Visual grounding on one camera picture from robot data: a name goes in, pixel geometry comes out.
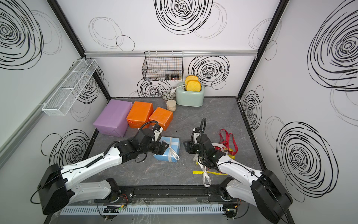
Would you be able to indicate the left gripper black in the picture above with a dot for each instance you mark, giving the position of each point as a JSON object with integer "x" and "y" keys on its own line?
{"x": 158, "y": 150}

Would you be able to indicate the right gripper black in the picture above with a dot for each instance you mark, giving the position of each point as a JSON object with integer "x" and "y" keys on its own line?
{"x": 189, "y": 148}

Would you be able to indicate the blue gift box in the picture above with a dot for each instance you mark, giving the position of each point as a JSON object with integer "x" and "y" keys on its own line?
{"x": 169, "y": 151}

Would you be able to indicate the orange box red ribbon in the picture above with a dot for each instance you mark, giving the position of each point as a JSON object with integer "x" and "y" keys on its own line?
{"x": 139, "y": 114}

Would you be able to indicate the yellow ribbon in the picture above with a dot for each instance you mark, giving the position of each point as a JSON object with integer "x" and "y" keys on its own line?
{"x": 209, "y": 172}

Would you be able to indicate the purple gift box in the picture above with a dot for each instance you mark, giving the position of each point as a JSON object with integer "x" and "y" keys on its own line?
{"x": 112, "y": 120}

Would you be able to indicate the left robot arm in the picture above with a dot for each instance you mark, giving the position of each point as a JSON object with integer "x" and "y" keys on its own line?
{"x": 60, "y": 186}

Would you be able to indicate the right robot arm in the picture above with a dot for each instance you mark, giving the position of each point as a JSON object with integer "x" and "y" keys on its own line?
{"x": 261, "y": 189}

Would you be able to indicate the mint green toaster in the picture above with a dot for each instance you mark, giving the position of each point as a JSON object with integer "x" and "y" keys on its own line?
{"x": 189, "y": 98}

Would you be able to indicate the small jar with beige lid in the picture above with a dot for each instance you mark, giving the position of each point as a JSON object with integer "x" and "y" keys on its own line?
{"x": 171, "y": 105}

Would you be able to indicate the front yellow sponge toast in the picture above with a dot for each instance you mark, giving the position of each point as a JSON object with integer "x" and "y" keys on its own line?
{"x": 193, "y": 85}

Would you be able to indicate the yellow sponge toast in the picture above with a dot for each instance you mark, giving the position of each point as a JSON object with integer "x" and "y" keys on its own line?
{"x": 191, "y": 78}
{"x": 193, "y": 85}

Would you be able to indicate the patterned ceramic bowl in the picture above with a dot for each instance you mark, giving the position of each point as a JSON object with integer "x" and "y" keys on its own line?
{"x": 168, "y": 95}

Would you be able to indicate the rear yellow sponge toast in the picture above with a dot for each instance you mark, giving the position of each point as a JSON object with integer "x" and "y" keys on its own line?
{"x": 191, "y": 78}

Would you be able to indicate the spice jars in basket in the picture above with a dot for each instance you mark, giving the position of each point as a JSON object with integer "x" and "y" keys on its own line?
{"x": 172, "y": 77}

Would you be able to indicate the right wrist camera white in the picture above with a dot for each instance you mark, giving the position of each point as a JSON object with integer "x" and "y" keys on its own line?
{"x": 195, "y": 135}

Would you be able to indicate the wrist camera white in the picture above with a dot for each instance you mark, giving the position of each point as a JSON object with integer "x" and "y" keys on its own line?
{"x": 157, "y": 129}
{"x": 195, "y": 135}

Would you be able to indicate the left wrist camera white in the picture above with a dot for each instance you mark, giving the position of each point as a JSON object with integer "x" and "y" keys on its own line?
{"x": 157, "y": 129}

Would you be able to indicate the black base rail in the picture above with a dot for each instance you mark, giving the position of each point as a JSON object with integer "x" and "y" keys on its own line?
{"x": 214, "y": 193}

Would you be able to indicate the grey slotted cable duct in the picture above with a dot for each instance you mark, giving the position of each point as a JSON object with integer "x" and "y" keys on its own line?
{"x": 143, "y": 209}

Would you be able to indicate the black wire basket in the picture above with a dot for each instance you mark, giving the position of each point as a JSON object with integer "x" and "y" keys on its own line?
{"x": 157, "y": 63}

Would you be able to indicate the white mesh wall shelf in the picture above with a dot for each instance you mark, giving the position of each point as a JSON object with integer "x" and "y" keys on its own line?
{"x": 61, "y": 101}

